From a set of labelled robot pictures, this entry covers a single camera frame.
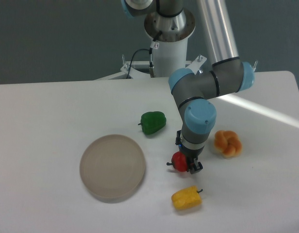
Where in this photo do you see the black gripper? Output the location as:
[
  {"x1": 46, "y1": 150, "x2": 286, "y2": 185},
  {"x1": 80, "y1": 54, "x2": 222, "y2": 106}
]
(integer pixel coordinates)
[{"x1": 175, "y1": 130, "x2": 205, "y2": 174}]

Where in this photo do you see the red toy bell pepper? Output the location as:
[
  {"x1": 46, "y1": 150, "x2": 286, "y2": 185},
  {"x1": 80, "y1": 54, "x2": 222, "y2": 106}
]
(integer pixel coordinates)
[{"x1": 166, "y1": 151, "x2": 188, "y2": 172}]

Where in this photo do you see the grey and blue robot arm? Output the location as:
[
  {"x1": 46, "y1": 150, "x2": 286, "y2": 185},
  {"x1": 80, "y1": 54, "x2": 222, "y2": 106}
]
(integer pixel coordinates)
[{"x1": 121, "y1": 0, "x2": 255, "y2": 173}]

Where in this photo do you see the yellow toy bell pepper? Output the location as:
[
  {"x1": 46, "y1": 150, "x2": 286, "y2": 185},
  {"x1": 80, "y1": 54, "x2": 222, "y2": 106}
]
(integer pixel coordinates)
[{"x1": 171, "y1": 185, "x2": 203, "y2": 210}]

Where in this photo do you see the green toy bell pepper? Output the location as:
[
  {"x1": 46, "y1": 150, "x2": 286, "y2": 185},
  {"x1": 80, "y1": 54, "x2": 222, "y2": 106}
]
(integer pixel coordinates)
[{"x1": 138, "y1": 111, "x2": 166, "y2": 135}]

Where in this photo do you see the orange knotted bread roll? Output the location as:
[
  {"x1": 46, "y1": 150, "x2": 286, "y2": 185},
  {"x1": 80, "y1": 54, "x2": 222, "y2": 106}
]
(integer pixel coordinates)
[{"x1": 214, "y1": 130, "x2": 243, "y2": 159}]

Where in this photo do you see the beige round plate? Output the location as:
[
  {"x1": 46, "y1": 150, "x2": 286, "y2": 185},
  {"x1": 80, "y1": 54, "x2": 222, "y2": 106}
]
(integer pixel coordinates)
[{"x1": 79, "y1": 134, "x2": 146, "y2": 200}]

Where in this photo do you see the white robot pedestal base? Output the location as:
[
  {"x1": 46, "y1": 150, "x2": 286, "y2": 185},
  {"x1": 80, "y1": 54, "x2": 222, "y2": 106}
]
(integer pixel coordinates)
[{"x1": 92, "y1": 11, "x2": 258, "y2": 81}]

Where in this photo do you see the black cable with connector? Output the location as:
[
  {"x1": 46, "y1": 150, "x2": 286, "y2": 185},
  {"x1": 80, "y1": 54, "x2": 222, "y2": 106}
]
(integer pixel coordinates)
[{"x1": 126, "y1": 30, "x2": 164, "y2": 80}]

